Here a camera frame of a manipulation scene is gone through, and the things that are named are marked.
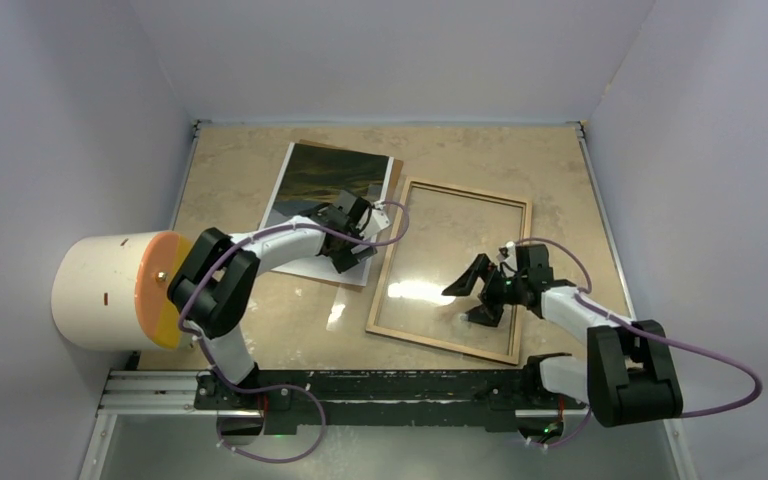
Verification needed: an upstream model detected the white cylinder with orange lid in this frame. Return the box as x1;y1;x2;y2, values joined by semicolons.
51;231;193;351

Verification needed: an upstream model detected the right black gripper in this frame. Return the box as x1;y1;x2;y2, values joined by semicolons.
441;254;527;328

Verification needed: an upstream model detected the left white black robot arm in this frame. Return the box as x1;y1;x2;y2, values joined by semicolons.
167;191;391;409

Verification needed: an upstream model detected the dark landscape photo print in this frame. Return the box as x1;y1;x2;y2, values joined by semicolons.
259;142;395;288

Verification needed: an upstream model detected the aluminium rail frame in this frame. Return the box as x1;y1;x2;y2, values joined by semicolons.
89;124;684;479

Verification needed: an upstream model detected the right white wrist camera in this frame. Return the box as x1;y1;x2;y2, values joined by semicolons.
497;241;516;262

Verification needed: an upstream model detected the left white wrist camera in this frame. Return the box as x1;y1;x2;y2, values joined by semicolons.
359;206;391;241

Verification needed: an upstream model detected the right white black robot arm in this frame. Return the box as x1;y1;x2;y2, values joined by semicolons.
442;243;684;427

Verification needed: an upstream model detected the wooden picture frame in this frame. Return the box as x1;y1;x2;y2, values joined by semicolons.
365;176;534;366

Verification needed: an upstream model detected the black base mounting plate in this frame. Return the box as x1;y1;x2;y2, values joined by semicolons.
194;367;583;435

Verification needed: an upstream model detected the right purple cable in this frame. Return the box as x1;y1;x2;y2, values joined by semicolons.
501;237;764;452

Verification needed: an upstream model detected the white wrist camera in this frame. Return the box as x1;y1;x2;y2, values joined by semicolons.
359;206;391;241
497;241;516;262

